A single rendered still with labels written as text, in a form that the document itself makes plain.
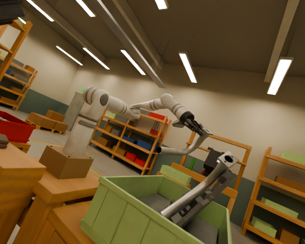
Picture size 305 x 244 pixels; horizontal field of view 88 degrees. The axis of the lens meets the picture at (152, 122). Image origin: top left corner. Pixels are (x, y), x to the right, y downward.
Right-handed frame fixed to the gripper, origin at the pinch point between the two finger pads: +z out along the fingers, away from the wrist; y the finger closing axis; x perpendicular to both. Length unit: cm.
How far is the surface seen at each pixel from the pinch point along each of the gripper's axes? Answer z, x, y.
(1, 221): -1, 44, -68
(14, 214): -2, 44, -65
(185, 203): 22.9, 11.2, -26.2
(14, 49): -345, 104, -82
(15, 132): -64, 60, -67
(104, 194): 9, 23, -44
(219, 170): 21.1, -1.1, -18.2
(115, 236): 20, 26, -43
